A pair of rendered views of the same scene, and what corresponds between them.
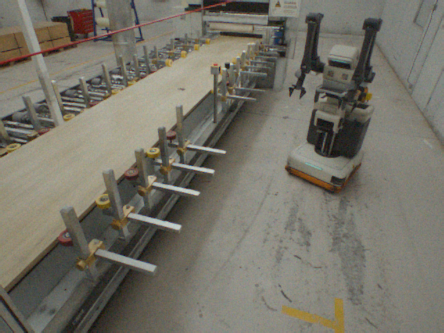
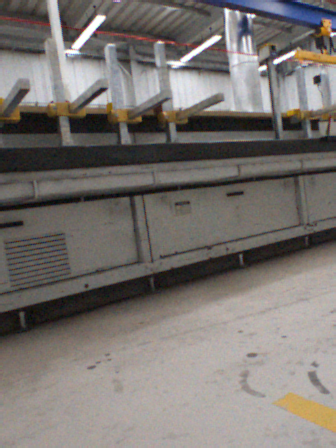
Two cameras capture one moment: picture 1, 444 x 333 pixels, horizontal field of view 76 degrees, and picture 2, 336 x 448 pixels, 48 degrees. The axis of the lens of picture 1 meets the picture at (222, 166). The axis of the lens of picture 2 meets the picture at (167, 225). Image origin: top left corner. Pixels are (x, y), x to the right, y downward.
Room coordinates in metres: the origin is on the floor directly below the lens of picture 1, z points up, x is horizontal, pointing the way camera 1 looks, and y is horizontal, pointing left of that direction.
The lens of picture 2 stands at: (0.33, -0.77, 0.43)
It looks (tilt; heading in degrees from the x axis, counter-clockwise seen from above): 3 degrees down; 39
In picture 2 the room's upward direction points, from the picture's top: 8 degrees counter-clockwise
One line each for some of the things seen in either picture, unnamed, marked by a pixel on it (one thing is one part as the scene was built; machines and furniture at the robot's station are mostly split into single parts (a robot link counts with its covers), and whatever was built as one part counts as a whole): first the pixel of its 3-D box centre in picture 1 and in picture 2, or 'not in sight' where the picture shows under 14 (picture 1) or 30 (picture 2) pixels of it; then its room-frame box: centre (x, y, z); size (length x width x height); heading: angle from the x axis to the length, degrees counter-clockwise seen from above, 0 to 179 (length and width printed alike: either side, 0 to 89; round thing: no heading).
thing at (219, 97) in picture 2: (196, 148); (188, 112); (1.75, 0.19, 0.82); 0.43 x 0.03 x 0.04; 73
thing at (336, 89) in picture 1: (331, 94); not in sight; (2.43, -0.95, 0.99); 0.28 x 0.16 x 0.22; 50
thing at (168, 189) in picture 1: (163, 188); (79, 104); (1.27, 0.33, 0.84); 0.43 x 0.03 x 0.04; 73
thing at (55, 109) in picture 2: (147, 186); (66, 110); (1.28, 0.43, 0.84); 0.14 x 0.06 x 0.05; 163
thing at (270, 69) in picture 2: (215, 98); (274, 100); (2.44, 0.07, 0.93); 0.05 x 0.05 x 0.45; 73
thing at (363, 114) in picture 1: (337, 122); not in sight; (2.72, -1.20, 0.59); 0.55 x 0.34 x 0.83; 50
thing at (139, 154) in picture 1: (144, 184); (59, 103); (1.26, 0.43, 0.87); 0.04 x 0.04 x 0.48; 73
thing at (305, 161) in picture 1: (325, 160); not in sight; (2.65, -1.14, 0.16); 0.67 x 0.64 x 0.25; 140
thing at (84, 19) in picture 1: (82, 23); not in sight; (10.19, 4.62, 0.41); 0.76 x 0.48 x 0.81; 170
